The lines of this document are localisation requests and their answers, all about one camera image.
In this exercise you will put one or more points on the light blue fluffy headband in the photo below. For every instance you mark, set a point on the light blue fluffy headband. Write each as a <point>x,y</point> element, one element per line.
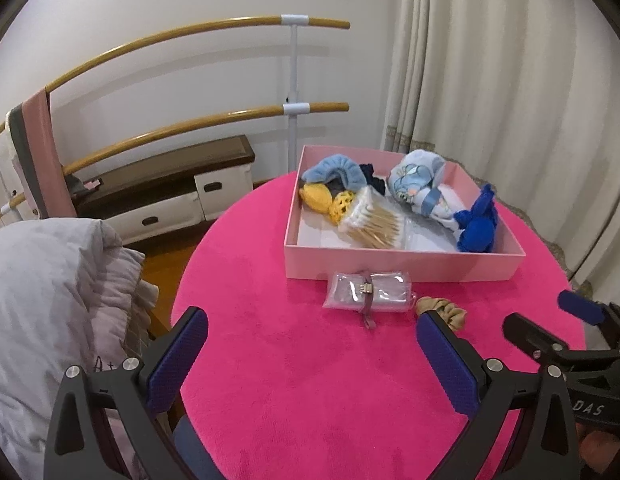
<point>335,166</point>

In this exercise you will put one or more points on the small pink box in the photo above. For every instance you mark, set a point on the small pink box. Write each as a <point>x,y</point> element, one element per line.
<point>92,183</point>

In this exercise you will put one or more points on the magenta round tablecloth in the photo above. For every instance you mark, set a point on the magenta round tablecloth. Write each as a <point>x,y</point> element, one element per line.
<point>315,385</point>

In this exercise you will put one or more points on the yellow mesh ball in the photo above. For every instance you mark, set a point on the yellow mesh ball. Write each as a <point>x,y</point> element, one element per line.
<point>342,207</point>

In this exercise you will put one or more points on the wooden barre rail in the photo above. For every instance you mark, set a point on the wooden barre rail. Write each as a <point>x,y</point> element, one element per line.
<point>190,122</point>
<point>165,35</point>

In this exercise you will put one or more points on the pale pink bedding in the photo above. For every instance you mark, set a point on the pale pink bedding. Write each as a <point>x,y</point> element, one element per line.
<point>140,300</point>

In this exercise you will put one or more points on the cream curtain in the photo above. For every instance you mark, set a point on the cream curtain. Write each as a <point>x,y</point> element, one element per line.
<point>490,60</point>

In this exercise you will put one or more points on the beige scrunchie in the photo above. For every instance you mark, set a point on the beige scrunchie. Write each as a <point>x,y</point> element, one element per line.
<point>452,316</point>

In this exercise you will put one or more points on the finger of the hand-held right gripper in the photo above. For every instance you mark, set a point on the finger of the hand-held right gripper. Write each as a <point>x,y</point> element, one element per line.
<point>532,337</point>
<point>582,307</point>

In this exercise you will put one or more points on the pink grey towel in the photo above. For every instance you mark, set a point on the pink grey towel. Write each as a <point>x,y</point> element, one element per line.
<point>45,150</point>

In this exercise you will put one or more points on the cartoon print cloth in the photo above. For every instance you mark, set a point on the cartoon print cloth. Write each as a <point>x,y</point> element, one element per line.
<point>415,185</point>

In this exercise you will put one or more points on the black knitted cloth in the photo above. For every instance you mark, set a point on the black knitted cloth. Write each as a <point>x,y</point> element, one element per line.
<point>370,172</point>

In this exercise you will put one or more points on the dark wooden low cabinet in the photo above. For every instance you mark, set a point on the dark wooden low cabinet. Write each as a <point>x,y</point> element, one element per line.
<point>190,160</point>

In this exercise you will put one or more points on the yellow cloth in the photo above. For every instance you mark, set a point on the yellow cloth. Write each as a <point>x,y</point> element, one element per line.
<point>315,197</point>

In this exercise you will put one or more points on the white barre post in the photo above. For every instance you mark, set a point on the white barre post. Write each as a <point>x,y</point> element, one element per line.
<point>292,70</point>

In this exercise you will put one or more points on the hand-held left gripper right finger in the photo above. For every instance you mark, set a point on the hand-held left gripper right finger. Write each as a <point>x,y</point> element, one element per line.
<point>447,360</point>

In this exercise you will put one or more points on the white cabinet drawer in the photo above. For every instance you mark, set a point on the white cabinet drawer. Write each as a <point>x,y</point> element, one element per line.
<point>225,195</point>
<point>160,215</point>

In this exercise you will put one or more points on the royal blue cloth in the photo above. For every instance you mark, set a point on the royal blue cloth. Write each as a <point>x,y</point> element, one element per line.
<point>475,230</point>

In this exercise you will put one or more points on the pink cardboard box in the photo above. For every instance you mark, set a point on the pink cardboard box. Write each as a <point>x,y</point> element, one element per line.
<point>390,265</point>

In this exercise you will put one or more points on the cotton swab pack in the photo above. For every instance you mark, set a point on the cotton swab pack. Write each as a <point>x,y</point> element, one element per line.
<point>370,225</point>

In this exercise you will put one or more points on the light grey quilt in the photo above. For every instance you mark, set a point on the light grey quilt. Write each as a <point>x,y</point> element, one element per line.
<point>40,285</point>

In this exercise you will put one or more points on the person's right hand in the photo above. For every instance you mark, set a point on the person's right hand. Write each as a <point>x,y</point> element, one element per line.
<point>602,444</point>

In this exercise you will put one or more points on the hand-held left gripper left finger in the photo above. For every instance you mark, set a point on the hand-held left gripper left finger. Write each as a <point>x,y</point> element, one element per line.
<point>177,360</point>

